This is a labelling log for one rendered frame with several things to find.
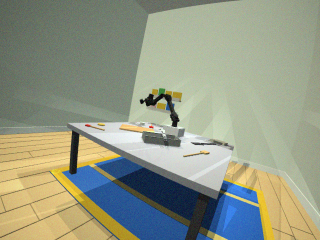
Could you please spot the orange flat rectangular board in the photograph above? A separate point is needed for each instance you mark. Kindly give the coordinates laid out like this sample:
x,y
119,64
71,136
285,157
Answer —
x,y
135,128

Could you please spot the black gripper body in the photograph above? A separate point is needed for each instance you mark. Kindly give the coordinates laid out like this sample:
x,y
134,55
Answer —
x,y
142,101

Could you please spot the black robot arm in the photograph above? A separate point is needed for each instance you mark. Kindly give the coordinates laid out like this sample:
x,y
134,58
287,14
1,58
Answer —
x,y
174,117

